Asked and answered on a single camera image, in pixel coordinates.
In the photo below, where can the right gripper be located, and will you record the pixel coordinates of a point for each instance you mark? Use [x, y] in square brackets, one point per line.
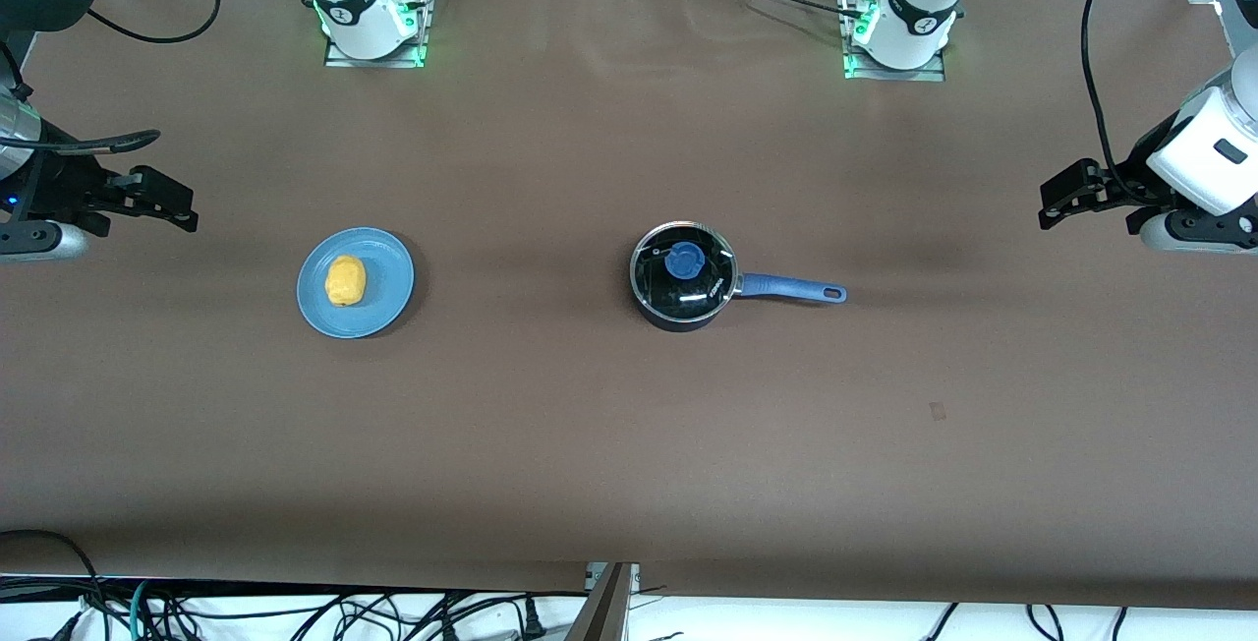
[61, 189]

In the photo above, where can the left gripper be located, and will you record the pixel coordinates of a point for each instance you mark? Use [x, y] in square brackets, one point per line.
[1132, 177]

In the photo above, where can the yellow potato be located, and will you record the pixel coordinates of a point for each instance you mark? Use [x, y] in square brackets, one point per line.
[345, 281]

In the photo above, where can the glass lid with blue knob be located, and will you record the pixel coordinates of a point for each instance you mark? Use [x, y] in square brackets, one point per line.
[683, 261]

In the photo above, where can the blue round plate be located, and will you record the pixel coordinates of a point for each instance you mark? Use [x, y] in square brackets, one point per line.
[383, 267]

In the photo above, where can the brown table cover sheet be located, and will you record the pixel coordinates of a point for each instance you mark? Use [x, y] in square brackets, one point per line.
[550, 425]

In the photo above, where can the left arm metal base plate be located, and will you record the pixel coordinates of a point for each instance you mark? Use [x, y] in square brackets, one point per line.
[934, 74]

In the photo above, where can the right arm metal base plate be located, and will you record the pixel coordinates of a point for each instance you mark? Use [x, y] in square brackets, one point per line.
[339, 59]

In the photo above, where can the aluminium frame profile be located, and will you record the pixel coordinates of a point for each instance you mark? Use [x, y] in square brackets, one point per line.
[604, 611]

